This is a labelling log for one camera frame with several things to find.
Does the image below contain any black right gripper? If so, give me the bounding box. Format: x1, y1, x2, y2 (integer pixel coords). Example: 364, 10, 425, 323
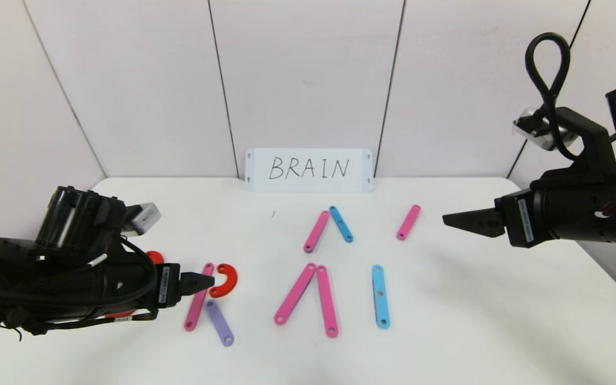
442, 174, 616, 249

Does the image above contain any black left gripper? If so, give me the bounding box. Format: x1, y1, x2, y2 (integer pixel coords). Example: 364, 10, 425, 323
107, 263, 215, 309

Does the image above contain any long pink plastic bar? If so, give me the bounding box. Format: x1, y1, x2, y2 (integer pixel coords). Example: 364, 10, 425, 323
273, 263, 317, 326
303, 210, 330, 253
183, 263, 215, 333
316, 265, 339, 338

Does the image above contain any small red curved piece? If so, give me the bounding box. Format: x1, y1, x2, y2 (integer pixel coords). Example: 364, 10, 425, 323
209, 264, 238, 298

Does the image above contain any short purple plastic bar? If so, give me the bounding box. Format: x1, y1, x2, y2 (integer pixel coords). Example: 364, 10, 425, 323
205, 299, 235, 348

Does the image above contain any white BRAIN word card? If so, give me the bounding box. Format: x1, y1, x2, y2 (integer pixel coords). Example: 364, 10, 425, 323
244, 148, 374, 194

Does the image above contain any short pink plastic bar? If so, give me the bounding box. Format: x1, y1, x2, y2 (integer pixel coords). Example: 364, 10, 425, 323
396, 204, 421, 241

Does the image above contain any long blue bar orange dot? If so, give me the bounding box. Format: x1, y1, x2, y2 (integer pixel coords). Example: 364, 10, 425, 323
371, 265, 391, 329

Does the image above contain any short blue plastic bar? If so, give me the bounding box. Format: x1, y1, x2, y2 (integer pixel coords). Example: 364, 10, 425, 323
328, 206, 354, 244

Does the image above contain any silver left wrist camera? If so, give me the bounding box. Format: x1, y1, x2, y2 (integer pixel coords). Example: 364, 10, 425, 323
123, 202, 163, 237

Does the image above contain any looped black camera cable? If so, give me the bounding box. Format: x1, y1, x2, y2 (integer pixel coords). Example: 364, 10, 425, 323
525, 32, 581, 161

